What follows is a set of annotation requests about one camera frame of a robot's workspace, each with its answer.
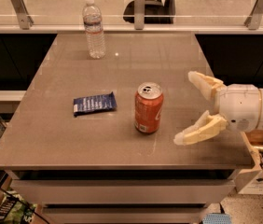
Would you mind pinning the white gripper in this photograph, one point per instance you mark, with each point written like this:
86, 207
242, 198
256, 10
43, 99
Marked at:
241, 106

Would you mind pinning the orange coke can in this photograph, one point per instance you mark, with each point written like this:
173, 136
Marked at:
148, 104

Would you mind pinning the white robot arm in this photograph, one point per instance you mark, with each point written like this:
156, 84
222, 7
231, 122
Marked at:
238, 108

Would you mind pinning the clear plastic water bottle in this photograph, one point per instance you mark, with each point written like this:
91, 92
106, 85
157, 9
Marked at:
93, 25

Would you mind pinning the blue snack packet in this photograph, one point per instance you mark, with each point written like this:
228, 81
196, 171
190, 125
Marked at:
94, 104

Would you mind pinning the black office chair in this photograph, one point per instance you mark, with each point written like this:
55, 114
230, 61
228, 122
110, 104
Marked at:
156, 12

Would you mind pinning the blue perforated basket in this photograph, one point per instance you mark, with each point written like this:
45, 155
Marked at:
217, 219

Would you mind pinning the upper grey drawer front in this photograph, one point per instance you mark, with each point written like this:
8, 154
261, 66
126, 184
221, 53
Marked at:
123, 191

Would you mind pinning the grey drawer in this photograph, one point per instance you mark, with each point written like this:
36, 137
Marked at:
123, 191
155, 215

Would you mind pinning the lower grey drawer front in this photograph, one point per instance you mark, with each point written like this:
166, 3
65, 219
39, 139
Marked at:
155, 215

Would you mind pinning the green chip bag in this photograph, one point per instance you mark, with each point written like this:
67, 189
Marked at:
15, 210

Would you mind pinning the right metal railing bracket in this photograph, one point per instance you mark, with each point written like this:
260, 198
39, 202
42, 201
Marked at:
253, 21

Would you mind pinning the metal railing bracket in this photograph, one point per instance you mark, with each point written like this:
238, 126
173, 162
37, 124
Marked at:
253, 21
25, 21
139, 14

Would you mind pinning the middle metal railing bracket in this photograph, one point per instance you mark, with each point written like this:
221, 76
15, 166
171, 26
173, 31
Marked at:
139, 14

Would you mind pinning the left metal railing bracket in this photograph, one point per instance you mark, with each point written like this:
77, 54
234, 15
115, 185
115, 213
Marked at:
25, 21

